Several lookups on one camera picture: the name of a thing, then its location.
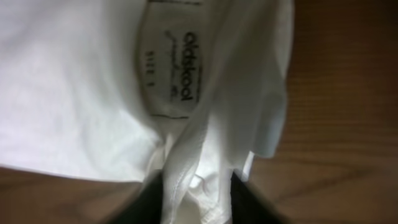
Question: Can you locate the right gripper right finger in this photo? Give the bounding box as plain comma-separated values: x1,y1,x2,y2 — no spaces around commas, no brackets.
230,172,289,224

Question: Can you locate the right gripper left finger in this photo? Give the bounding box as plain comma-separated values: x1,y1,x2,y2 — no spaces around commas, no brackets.
108,172,164,224

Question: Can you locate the white Mr Robot t-shirt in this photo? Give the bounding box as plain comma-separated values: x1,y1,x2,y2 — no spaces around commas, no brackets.
1,0,294,223

